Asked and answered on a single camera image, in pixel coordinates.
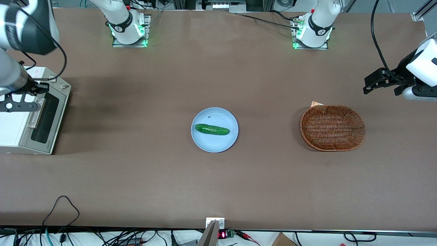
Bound oven glass door with handle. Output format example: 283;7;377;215
20;90;71;155

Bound white toaster oven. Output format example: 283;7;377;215
0;67;71;155

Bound brown wicker basket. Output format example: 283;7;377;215
300;105;366;152

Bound silver box with lights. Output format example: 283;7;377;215
196;0;246;13

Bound light blue plate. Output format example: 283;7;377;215
191;107;239;153

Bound green cucumber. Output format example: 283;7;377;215
195;124;230;136

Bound black power adapter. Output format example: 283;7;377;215
118;237;144;246

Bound brown cardboard box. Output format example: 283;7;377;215
271;232;298;246

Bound red alligator clips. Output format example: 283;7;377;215
236;231;260;245

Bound grey metal bar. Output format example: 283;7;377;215
197;220;220;246

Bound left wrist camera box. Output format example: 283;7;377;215
402;85;437;101

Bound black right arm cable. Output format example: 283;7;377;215
14;5;68;82

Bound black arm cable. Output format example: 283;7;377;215
370;0;400;83
14;5;68;82

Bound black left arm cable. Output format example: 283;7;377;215
370;0;400;83

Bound aluminium frame profile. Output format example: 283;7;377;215
411;0;437;23

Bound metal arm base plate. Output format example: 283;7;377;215
112;14;151;48
291;16;329;50

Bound short black table cable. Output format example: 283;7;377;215
270;10;297;22

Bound black looped cable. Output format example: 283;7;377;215
42;195;80;227

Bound long black table cable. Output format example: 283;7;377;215
236;13;301;30

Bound black flat coiled cable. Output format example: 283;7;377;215
343;232;377;243

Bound small metal bracket plate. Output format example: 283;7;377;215
206;218;226;230

